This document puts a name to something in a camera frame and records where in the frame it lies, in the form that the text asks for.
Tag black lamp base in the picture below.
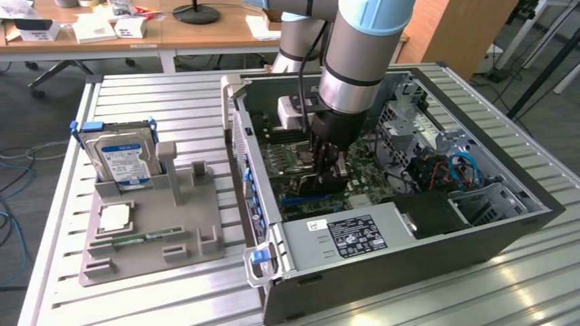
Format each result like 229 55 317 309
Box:
170 0 222 25

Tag silver disk bay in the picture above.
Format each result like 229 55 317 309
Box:
447 181 533 227

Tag green RAM stick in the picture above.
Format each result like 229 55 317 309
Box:
89 229 175 247

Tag wooden cabinet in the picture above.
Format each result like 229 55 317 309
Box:
399 0 519 81

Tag wooden desk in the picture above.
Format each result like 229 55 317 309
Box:
0 0 409 64

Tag blue floor cable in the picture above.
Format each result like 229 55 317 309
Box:
0 162 35 289

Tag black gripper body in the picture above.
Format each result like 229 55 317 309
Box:
306 108 369 154

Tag grey parts rack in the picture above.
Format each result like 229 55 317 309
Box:
77 141 227 289

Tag white paper stack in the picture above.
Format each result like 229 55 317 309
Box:
245 15 282 41

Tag grey power supply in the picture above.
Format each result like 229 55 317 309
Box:
275 212 415 272

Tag black slanted pole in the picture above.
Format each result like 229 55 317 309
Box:
505 32 580 120

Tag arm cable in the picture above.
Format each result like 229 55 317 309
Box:
295 20 331 137

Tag white printed small box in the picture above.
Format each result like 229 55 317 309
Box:
111 16 147 39

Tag blue wire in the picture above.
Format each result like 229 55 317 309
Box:
445 151 483 191

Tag silver CPU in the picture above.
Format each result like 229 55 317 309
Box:
97 205 135 232

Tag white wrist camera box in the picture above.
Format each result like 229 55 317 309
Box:
275 96 325 130

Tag hard disk blue carrier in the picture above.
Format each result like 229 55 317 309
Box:
66 117 159 194

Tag beige card retention latch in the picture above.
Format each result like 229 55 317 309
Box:
219 75 246 100

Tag green motherboard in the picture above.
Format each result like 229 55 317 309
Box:
257 122 399 221

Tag silver drive cage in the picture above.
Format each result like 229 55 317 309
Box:
373 81 481 194

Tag black graphics card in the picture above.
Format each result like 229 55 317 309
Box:
286 171 349 201

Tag black office chair base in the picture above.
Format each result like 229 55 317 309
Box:
23 59 139 99

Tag CPU socket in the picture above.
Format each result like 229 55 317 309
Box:
289 142 318 170

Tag blue expansion slot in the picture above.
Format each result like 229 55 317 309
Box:
279 194 330 208

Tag black open PC case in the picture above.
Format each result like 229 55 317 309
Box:
219 66 566 325

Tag white table frame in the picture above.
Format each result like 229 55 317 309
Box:
493 0 580 96

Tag white flat carton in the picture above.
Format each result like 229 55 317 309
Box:
71 15 117 45

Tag white box black lid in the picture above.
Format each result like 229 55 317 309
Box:
13 18 61 42

